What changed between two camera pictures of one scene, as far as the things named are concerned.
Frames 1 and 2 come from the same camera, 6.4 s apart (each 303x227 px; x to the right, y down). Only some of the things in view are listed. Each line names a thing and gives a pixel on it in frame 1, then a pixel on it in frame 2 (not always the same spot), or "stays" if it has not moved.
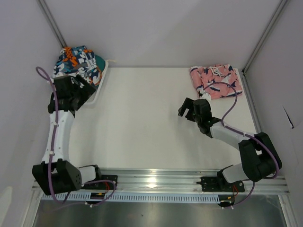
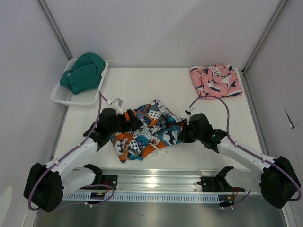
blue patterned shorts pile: [80, 61] to [160, 129]
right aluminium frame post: [280, 6] stays
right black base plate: [214, 184] stays
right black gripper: [187, 104] to [186, 126]
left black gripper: [86, 91] to [135, 123]
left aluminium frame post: [52, 22] stays
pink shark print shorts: [203, 76] stays
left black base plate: [104, 182] stays
